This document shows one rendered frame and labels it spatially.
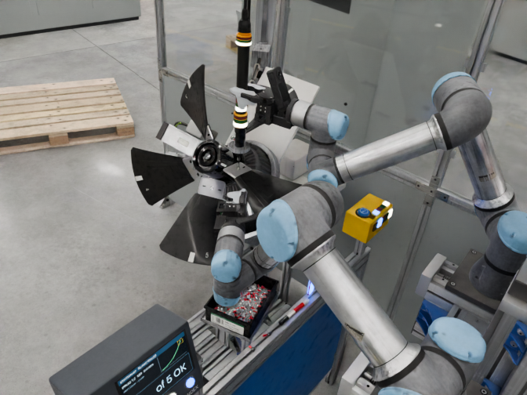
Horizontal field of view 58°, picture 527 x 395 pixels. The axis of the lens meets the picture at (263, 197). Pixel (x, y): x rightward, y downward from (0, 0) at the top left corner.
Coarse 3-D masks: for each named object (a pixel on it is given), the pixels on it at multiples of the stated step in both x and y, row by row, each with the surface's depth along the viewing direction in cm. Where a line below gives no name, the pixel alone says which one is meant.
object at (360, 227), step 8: (368, 200) 171; (376, 200) 171; (352, 208) 166; (368, 208) 166; (384, 208) 167; (352, 216) 163; (360, 216) 162; (368, 216) 162; (376, 216) 163; (344, 224) 167; (352, 224) 165; (360, 224) 162; (368, 224) 160; (384, 224) 172; (344, 232) 169; (352, 232) 166; (360, 232) 164; (368, 232) 162; (376, 232) 168; (360, 240) 165; (368, 240) 165
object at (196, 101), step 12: (204, 72) 167; (192, 84) 174; (204, 84) 166; (192, 96) 174; (204, 96) 166; (192, 108) 176; (204, 108) 166; (192, 120) 179; (204, 120) 167; (204, 132) 170
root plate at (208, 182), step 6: (204, 180) 162; (210, 180) 163; (216, 180) 164; (198, 186) 162; (210, 186) 163; (216, 186) 164; (222, 186) 164; (198, 192) 161; (204, 192) 162; (210, 192) 163; (216, 192) 164; (222, 192) 164
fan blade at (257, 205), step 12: (240, 180) 154; (252, 180) 154; (264, 180) 156; (276, 180) 156; (252, 192) 151; (264, 192) 151; (276, 192) 151; (288, 192) 152; (252, 204) 148; (264, 204) 148
